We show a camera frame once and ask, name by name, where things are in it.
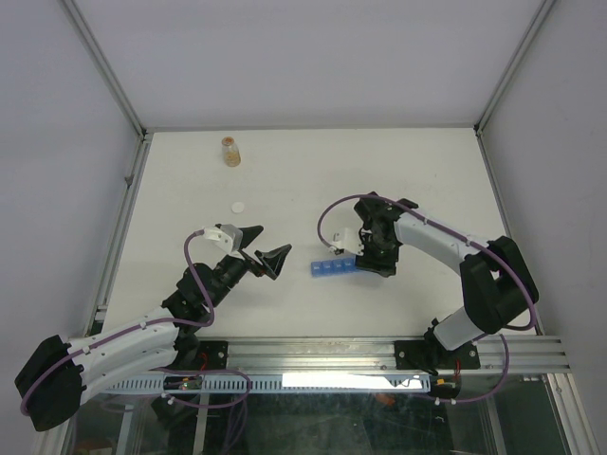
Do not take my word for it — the blue weekly pill organizer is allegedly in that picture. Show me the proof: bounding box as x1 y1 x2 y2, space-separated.
310 257 359 278

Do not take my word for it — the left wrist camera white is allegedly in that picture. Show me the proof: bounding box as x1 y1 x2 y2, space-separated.
202 224 244 254

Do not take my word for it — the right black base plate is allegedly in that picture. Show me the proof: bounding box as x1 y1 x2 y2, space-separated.
393 339 481 374

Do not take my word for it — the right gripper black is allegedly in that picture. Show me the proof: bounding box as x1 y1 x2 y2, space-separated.
355 231 399 276

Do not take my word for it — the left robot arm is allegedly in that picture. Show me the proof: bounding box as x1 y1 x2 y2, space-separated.
14 224 292 432

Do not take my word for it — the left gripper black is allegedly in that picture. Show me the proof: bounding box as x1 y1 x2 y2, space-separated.
207 226 289 307

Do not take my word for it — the amber pill bottle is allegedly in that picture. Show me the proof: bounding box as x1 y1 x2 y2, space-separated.
221 136 241 167

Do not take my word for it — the small status circuit board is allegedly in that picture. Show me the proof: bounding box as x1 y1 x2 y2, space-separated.
163 375 205 391

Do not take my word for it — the white bottle cap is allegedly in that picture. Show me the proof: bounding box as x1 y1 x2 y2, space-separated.
230 202 245 214

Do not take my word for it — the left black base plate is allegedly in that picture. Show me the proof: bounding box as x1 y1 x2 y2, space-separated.
190 340 229 371

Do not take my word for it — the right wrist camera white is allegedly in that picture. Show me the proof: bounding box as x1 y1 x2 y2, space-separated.
329 227 364 256

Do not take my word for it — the aluminium mounting rail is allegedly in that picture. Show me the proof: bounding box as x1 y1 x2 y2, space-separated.
199 335 571 375

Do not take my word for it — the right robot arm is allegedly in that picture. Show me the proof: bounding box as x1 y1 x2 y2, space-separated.
354 192 539 373

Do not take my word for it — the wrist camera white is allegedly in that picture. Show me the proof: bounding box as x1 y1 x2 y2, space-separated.
202 224 244 254
329 227 364 256

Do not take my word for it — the slotted grey cable duct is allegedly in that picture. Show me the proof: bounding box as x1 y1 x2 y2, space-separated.
105 373 431 395

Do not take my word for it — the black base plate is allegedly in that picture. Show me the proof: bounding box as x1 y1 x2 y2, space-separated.
190 340 229 371
393 339 481 374

